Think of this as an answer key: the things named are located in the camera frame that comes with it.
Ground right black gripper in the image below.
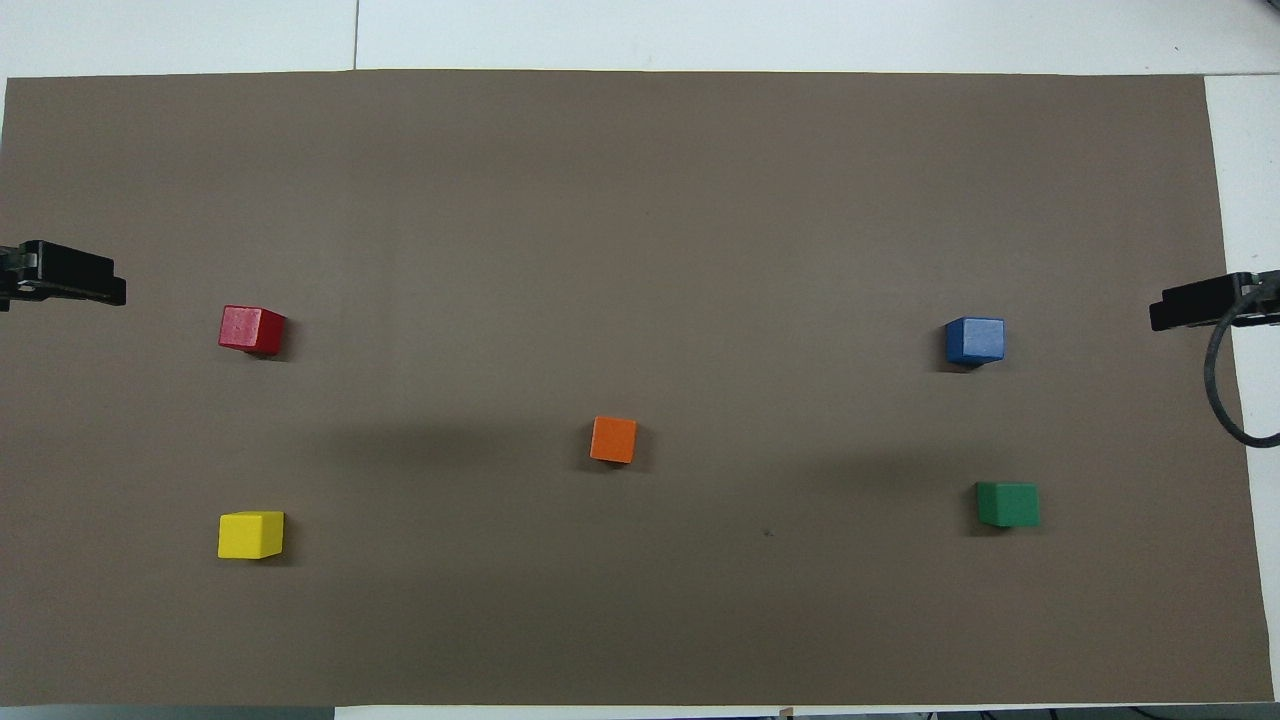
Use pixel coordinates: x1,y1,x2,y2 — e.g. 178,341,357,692
1149,270,1280,332

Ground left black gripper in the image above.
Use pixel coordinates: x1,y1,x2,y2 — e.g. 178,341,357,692
0,240,128,312

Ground red wooden block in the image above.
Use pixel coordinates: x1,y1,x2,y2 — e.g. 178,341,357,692
218,305,287,356

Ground blue wooden block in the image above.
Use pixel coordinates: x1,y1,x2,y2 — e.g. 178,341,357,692
945,317,1006,366

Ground green wooden block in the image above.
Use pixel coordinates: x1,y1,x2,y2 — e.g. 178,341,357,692
975,481,1041,529

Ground yellow wooden block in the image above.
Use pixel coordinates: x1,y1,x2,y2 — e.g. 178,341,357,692
217,511,286,561

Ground orange wooden block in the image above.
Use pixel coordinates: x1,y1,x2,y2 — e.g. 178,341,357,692
589,416,638,465

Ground brown table mat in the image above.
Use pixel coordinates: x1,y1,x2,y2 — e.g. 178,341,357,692
0,68,1276,707

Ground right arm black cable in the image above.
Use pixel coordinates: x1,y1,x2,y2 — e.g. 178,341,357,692
1204,288,1280,448

